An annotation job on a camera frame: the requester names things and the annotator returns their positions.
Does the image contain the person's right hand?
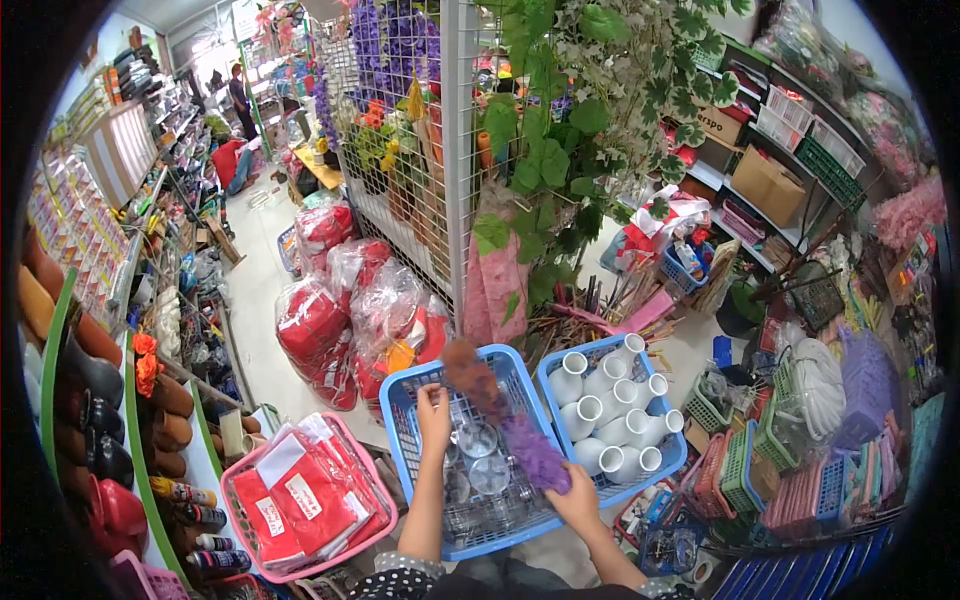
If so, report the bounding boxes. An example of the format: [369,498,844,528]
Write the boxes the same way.
[545,460,603,531]

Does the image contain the person's left hand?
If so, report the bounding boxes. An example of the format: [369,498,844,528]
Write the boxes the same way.
[415,383,453,456]

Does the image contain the purple brown feather duster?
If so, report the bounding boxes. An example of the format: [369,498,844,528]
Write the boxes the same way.
[439,339,573,496]

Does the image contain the blue basket with open grid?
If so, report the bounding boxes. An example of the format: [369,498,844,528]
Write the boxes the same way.
[378,343,594,562]

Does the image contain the group of white ceramic vases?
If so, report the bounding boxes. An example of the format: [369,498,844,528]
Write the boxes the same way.
[547,333,685,485]

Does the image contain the group of clear glasses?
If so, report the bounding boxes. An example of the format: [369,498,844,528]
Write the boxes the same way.
[442,420,541,541]

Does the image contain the person's body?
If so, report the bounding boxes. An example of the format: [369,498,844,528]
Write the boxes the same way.
[346,550,695,600]

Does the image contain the blue basket holding vases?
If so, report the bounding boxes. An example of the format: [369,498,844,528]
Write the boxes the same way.
[534,333,689,510]

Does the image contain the pile of red wrapped bundles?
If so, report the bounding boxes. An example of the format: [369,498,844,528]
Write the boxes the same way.
[274,201,453,421]

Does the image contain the pink wrapping roll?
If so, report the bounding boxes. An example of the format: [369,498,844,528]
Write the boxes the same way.
[461,180,531,348]

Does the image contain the pink plastic basket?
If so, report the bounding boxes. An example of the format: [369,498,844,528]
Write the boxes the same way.
[220,411,400,585]

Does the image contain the green plastic basket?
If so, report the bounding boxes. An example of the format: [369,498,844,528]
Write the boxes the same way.
[684,373,736,435]

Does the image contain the stack of red packets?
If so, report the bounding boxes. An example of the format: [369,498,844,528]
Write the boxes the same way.
[232,414,391,571]

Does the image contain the bundle of wooden sticks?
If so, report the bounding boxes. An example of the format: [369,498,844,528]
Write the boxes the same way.
[525,273,687,361]

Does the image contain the stack of colourful small baskets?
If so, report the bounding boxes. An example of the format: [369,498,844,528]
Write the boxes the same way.
[686,416,905,541]

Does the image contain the small blue basket of goods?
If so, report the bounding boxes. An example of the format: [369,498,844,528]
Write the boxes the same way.
[660,238,715,297]

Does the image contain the orange artificial flowers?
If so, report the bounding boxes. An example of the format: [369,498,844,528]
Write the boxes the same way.
[132,332,166,399]

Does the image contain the stack of purple baskets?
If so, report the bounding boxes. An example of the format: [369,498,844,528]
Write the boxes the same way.
[834,324,901,451]

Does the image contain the artificial green ivy plant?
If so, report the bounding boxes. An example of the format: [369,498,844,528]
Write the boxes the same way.
[471,0,755,324]

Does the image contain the small pink crate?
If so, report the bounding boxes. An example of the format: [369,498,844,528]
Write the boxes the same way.
[111,549,192,600]

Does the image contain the full shop shelf with pots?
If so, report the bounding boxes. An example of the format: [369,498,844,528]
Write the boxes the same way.
[16,22,264,600]

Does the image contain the purple artificial flowers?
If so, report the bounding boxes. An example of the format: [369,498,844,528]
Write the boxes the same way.
[311,0,444,151]

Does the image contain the full shop shelf with boxes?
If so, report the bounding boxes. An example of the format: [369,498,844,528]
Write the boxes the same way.
[675,15,948,279]

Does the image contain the pink fluffy artificial flowers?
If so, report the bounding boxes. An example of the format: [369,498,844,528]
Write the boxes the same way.
[870,174,948,253]

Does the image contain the white wire grid panel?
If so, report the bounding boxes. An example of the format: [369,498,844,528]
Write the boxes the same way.
[311,0,541,316]

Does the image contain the black wire basket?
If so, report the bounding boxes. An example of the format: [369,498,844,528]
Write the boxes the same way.
[787,260,847,333]

